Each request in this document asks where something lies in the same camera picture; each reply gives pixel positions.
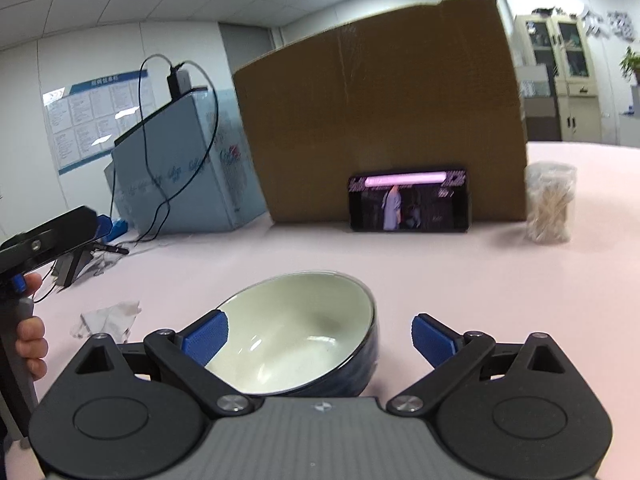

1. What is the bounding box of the dark blue ceramic bowl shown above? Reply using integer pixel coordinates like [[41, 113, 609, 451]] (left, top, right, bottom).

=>
[[205, 272, 378, 396]]

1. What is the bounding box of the person's left hand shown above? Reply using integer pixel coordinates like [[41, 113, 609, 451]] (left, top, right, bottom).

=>
[[14, 271, 49, 384]]

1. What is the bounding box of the crumpled white tissue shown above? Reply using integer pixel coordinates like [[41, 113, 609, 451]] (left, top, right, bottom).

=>
[[70, 301, 141, 344]]

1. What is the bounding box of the black smartphone playing video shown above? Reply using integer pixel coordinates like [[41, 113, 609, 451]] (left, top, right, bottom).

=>
[[347, 166, 471, 233]]

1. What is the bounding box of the light blue printed carton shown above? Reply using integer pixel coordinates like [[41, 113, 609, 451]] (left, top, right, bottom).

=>
[[104, 88, 267, 240]]

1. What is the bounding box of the clear jar of cotton swabs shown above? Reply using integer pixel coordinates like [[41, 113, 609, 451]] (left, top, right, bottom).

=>
[[525, 162, 577, 245]]

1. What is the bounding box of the large brown cardboard box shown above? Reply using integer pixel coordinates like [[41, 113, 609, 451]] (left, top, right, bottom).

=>
[[233, 0, 527, 223]]

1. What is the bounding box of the black power adapter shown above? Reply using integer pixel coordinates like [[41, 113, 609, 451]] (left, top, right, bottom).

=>
[[166, 63, 192, 101]]

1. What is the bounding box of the beige filing cabinet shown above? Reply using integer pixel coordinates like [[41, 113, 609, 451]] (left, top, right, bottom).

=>
[[514, 13, 602, 143]]

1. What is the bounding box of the potted green plant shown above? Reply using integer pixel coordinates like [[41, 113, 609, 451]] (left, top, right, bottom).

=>
[[620, 47, 640, 82]]

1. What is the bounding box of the black charging cable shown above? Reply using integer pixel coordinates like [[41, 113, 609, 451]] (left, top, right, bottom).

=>
[[106, 53, 222, 244]]

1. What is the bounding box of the blue wall notice board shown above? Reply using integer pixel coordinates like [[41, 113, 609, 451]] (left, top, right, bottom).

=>
[[42, 70, 156, 174]]

